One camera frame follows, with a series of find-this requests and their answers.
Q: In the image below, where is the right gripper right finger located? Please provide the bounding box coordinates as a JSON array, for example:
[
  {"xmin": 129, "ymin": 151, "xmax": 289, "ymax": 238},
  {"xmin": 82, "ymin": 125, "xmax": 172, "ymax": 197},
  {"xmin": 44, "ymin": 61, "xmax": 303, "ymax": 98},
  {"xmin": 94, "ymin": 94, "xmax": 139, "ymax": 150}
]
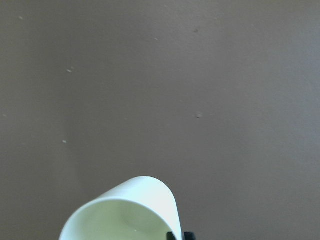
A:
[{"xmin": 183, "ymin": 231, "xmax": 195, "ymax": 240}]

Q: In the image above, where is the pale yellow plastic cup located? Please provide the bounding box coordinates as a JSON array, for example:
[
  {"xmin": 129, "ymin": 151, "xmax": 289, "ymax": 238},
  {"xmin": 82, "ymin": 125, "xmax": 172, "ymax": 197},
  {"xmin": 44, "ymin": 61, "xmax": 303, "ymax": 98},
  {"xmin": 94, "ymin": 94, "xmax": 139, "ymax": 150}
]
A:
[{"xmin": 59, "ymin": 176, "xmax": 183, "ymax": 240}]

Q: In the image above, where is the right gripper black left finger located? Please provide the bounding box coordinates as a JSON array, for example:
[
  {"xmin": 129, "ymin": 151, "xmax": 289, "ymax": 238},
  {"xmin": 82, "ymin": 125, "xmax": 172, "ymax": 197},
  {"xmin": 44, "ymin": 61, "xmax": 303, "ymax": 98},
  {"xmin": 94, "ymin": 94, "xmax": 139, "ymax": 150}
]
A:
[{"xmin": 166, "ymin": 232, "xmax": 175, "ymax": 240}]

